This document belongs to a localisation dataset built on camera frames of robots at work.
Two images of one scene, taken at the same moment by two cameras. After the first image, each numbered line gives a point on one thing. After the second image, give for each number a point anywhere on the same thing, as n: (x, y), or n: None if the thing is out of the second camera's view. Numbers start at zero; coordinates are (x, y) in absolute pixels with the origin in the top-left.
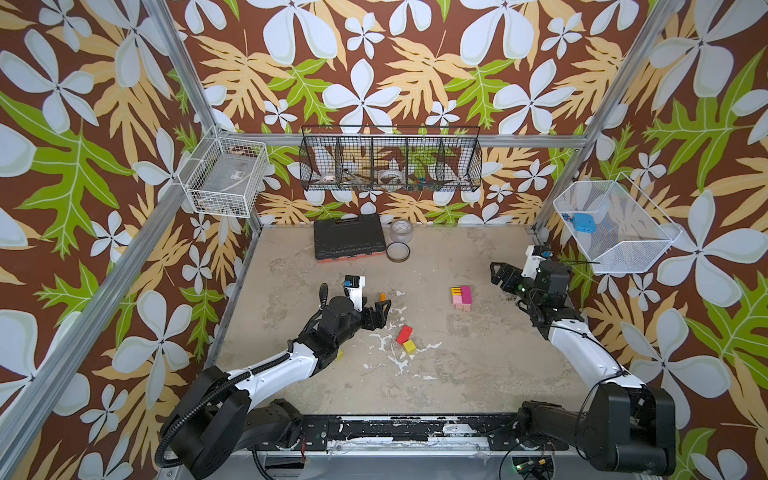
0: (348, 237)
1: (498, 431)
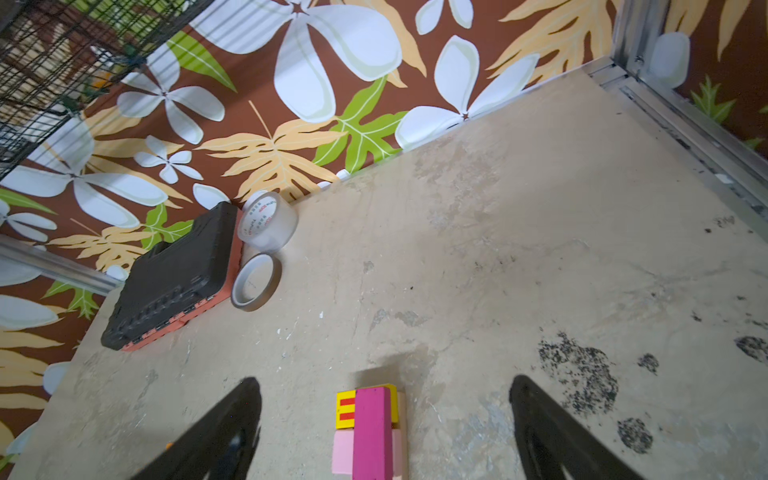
0: (174, 283)
1: None
